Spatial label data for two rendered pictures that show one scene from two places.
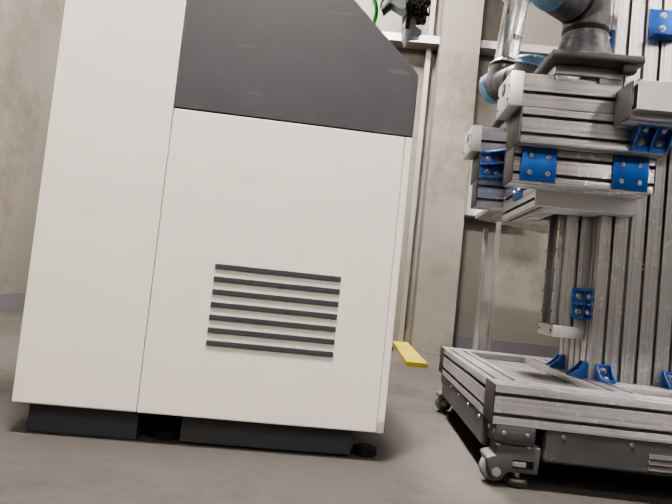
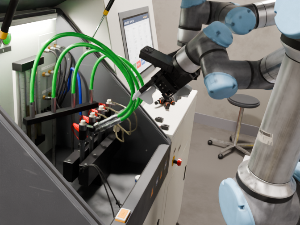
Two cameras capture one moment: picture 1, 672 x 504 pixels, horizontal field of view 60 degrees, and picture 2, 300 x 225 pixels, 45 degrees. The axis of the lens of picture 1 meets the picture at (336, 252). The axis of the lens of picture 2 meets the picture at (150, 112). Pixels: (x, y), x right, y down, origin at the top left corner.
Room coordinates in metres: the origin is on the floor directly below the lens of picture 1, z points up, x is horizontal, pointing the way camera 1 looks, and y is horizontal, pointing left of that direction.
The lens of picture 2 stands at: (0.73, -0.46, 1.64)
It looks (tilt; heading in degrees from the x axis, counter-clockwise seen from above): 22 degrees down; 19
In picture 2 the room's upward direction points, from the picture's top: 6 degrees clockwise
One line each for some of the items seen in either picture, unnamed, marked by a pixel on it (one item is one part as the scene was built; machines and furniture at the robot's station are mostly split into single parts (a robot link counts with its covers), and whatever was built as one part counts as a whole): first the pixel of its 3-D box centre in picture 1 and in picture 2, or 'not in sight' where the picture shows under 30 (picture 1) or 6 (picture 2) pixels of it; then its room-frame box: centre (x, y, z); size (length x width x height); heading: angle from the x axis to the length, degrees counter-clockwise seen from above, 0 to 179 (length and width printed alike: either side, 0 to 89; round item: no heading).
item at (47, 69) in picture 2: not in sight; (51, 71); (1.97, 0.41, 1.20); 0.13 x 0.03 x 0.31; 5
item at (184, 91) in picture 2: (412, 32); (181, 91); (1.88, -0.18, 1.26); 0.06 x 0.03 x 0.09; 95
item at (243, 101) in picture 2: not in sight; (236, 124); (4.16, -0.21, 0.28); 0.53 x 0.51 x 0.57; 176
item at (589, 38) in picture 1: (583, 50); not in sight; (1.50, -0.59, 1.09); 0.15 x 0.15 x 0.10
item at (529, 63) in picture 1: (529, 75); not in sight; (2.00, -0.61, 1.20); 0.13 x 0.12 x 0.14; 30
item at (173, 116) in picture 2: not in sight; (166, 107); (2.46, 0.04, 0.96); 0.70 x 0.22 x 0.03; 5
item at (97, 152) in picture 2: not in sight; (94, 160); (1.87, 0.14, 0.91); 0.34 x 0.10 x 0.15; 5
